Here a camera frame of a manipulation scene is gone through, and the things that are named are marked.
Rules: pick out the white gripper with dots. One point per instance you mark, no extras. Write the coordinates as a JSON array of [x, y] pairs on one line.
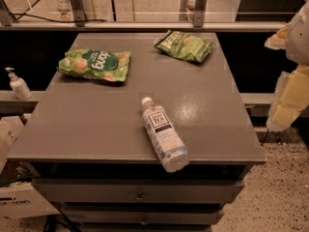
[[299, 39]]

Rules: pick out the green rice chip bag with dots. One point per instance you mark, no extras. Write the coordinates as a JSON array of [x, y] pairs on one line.
[[95, 64]]

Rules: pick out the dark green chip bag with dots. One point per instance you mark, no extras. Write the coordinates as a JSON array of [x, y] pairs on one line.
[[184, 46]]

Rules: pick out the clear tea bottle white label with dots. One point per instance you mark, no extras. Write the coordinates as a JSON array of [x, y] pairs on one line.
[[167, 144]]

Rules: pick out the grey drawer cabinet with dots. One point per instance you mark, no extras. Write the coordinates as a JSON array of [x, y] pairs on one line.
[[91, 157]]

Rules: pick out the white pump dispenser bottle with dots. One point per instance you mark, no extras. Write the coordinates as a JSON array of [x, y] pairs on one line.
[[18, 85]]

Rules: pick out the metal railing frame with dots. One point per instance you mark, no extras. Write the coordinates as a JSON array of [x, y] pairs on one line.
[[148, 15]]

